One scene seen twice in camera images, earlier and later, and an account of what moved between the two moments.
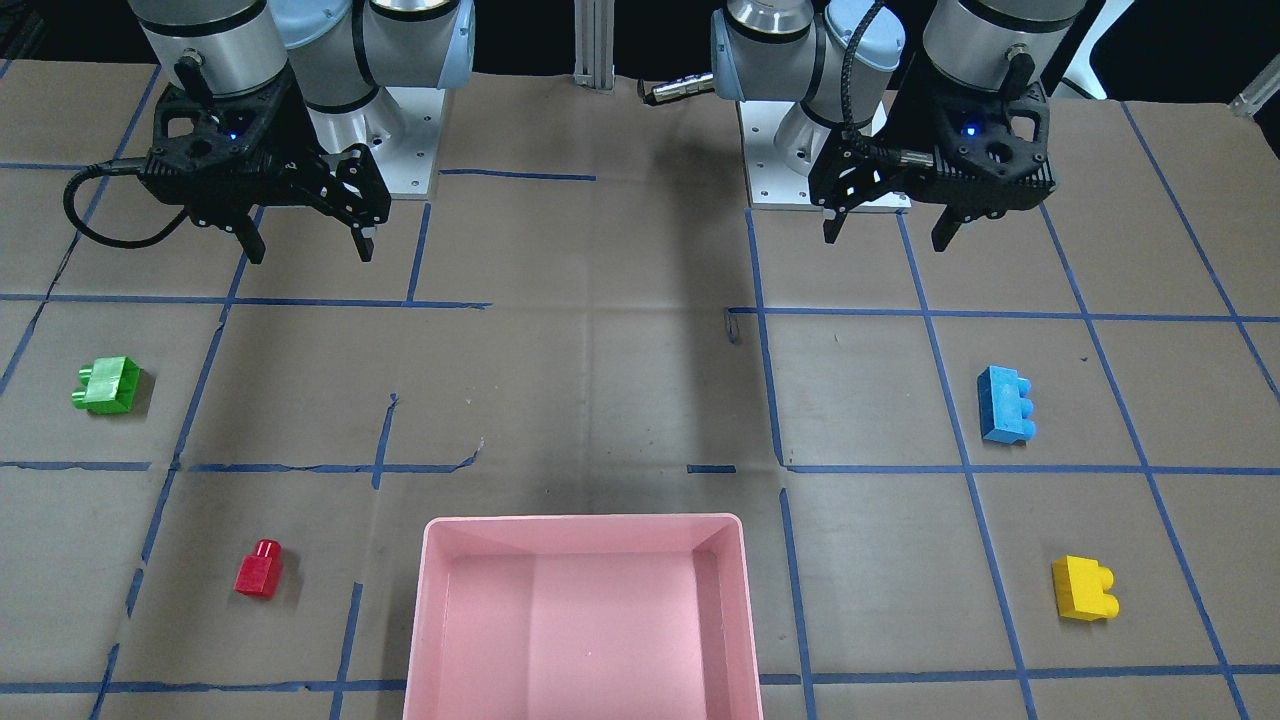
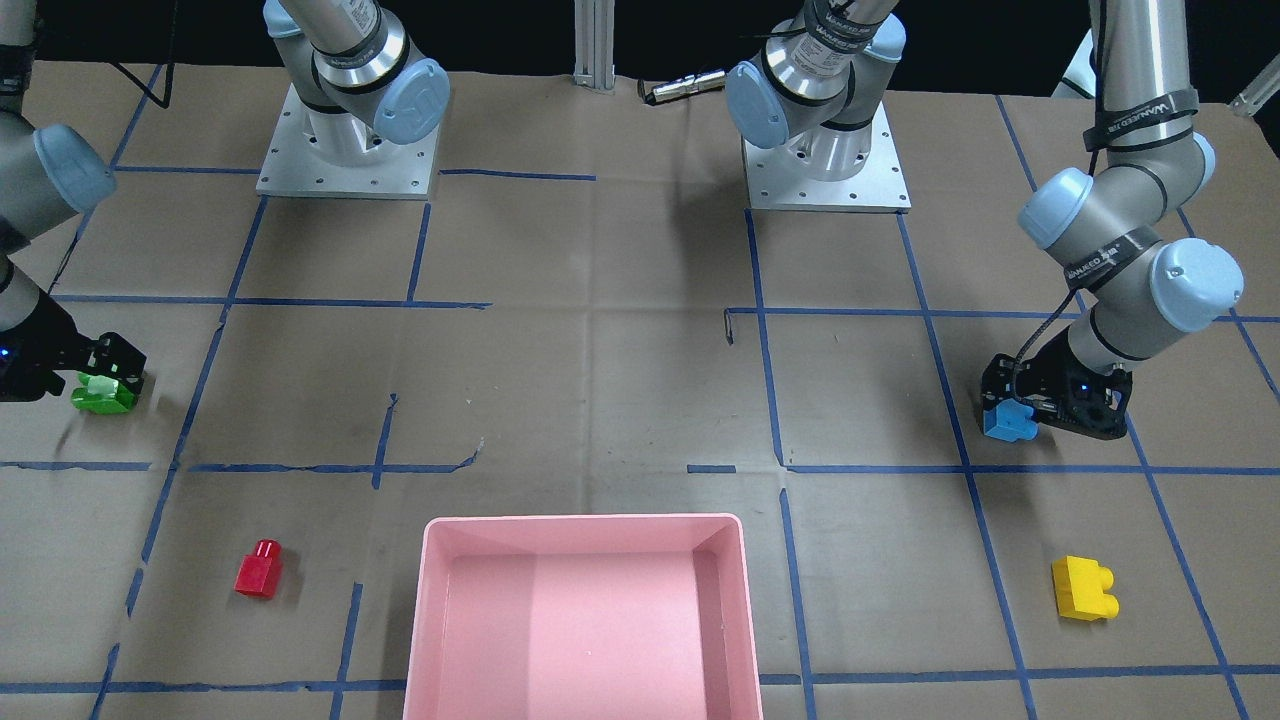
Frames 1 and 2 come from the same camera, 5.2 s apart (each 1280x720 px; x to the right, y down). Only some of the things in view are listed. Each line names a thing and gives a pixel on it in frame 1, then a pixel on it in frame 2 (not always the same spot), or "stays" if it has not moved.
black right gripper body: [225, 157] to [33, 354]
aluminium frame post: [594, 30] stays
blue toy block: [1004, 407] stays
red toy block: [260, 574] stays
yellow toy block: [1081, 588] stays
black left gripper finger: [831, 227] to [998, 380]
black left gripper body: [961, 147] to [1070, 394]
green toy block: [107, 386] stays
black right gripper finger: [364, 245] to [112, 354]
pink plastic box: [583, 617] stays
